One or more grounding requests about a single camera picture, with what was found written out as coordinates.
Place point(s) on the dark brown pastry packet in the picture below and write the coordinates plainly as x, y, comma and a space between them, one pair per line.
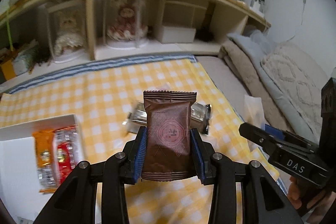
168, 135

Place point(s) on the red doll in case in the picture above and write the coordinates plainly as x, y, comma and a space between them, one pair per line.
125, 24

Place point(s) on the white storage box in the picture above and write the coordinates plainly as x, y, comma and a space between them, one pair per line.
174, 34

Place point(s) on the light blue quilt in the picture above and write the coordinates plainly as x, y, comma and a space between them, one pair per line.
256, 46

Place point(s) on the white cardboard tray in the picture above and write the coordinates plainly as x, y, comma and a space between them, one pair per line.
20, 186

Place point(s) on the orange cardboard box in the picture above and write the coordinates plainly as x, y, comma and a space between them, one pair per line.
7, 69

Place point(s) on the brown cracker pack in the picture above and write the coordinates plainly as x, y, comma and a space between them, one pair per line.
136, 118
200, 117

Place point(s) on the cream doll in case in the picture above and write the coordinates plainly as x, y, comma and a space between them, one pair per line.
66, 29

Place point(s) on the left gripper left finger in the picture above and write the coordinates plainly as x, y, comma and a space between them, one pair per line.
75, 199

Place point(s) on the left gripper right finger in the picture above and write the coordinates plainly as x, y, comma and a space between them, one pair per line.
263, 201

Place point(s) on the beige folded blanket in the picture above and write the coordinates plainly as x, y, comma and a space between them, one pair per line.
243, 69

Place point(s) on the tissue box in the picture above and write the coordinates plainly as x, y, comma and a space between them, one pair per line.
24, 60

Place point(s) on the wooden headboard shelf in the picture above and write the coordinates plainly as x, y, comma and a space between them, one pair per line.
212, 19

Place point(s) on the person right hand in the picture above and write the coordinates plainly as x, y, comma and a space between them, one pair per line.
319, 205

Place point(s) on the yellow checkered cloth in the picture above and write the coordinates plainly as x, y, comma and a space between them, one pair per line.
185, 201

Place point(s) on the white embroidered pillow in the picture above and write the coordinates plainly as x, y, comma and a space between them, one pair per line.
300, 79

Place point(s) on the clear yellow donut packet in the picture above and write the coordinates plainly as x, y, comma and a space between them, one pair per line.
254, 112

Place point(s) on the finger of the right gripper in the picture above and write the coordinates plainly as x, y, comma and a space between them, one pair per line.
278, 133

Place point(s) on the orange snack bar package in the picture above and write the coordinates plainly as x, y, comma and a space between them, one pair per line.
44, 152

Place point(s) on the red snack bar package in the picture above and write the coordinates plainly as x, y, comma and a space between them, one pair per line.
67, 151

